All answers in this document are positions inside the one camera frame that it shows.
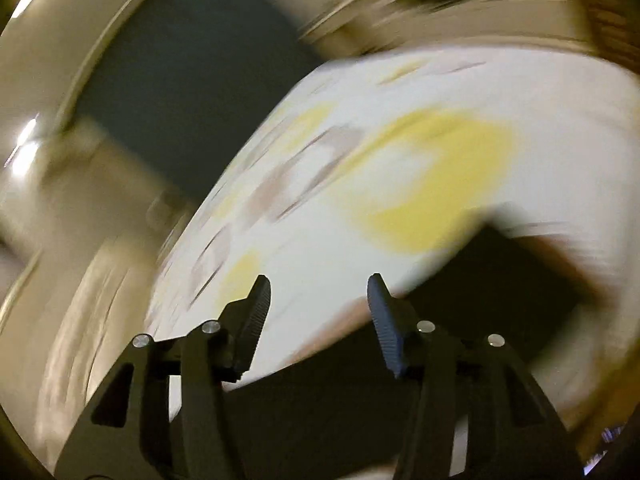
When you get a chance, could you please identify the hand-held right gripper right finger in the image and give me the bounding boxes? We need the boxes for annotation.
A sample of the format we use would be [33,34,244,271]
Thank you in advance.
[366,273,584,480]

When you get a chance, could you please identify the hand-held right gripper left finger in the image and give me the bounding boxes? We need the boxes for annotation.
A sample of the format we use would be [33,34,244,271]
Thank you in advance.
[54,274,273,480]

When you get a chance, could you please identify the black pants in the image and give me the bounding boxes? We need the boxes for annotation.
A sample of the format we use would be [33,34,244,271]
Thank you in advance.
[170,217,606,480]

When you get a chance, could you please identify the printed white bed sheet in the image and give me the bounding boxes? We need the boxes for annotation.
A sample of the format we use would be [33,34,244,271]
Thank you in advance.
[145,45,640,426]

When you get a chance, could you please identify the dark teal curtain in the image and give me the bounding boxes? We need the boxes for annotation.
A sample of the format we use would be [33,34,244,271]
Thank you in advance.
[75,0,328,201]

